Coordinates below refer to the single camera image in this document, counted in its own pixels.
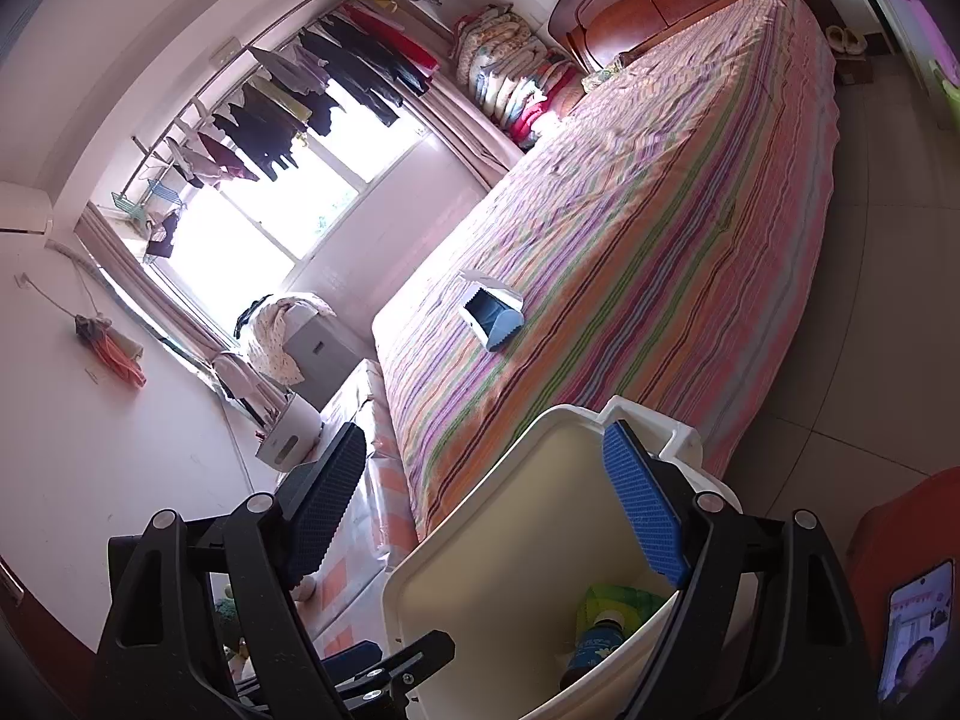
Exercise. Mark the grey cabinet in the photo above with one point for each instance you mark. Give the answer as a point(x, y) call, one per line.
point(326, 360)

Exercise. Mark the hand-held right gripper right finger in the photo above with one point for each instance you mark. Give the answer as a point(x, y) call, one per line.
point(645, 510)

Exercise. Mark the stack of folded quilts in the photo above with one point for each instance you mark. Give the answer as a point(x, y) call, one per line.
point(510, 75)

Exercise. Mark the hanging clothes on rail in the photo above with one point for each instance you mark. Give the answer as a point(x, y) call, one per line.
point(225, 64)

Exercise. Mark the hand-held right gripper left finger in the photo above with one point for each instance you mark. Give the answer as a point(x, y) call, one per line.
point(322, 495)

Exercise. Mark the white air conditioner pipe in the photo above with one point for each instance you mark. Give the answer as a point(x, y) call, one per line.
point(75, 259)

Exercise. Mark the blue label bottle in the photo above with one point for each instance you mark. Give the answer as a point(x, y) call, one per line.
point(592, 652)

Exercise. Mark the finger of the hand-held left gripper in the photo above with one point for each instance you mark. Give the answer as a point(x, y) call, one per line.
point(420, 652)

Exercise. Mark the orange stool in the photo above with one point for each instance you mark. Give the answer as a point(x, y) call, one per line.
point(907, 525)

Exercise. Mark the brown wooden headboard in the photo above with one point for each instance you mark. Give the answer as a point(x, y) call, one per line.
point(637, 15)

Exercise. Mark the dotted white cloth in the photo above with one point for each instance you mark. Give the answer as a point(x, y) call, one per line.
point(274, 337)

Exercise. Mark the small green pillow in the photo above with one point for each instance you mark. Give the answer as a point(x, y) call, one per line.
point(604, 73)

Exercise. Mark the table with checked cloth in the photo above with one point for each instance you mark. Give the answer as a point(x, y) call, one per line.
point(375, 480)

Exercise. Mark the green packet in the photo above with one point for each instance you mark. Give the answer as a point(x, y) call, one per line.
point(630, 604)

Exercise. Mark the white and blue tissue box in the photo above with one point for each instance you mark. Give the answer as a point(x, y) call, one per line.
point(491, 319)

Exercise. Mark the white air conditioner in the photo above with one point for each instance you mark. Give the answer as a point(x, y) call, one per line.
point(22, 208)

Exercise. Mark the white door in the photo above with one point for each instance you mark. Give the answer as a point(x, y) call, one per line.
point(892, 0)

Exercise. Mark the white plastic bin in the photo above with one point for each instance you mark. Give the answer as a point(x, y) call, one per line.
point(540, 510)

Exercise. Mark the pink curtain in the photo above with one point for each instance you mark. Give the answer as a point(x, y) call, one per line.
point(150, 292)
point(465, 135)

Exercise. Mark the white countertop appliance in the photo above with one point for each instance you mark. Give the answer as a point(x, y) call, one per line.
point(292, 431)

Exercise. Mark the orange cloth on hook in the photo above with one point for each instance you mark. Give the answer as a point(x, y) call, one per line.
point(112, 352)

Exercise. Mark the brown box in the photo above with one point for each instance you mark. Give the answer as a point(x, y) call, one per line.
point(853, 71)

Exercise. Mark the window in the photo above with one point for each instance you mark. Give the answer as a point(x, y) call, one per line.
point(300, 202)

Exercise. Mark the bed with striped sheet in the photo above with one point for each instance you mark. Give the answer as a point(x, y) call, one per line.
point(637, 240)

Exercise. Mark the smartphone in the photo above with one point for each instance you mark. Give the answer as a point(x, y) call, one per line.
point(915, 637)

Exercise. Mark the white garment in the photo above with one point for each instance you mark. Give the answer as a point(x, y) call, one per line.
point(240, 382)

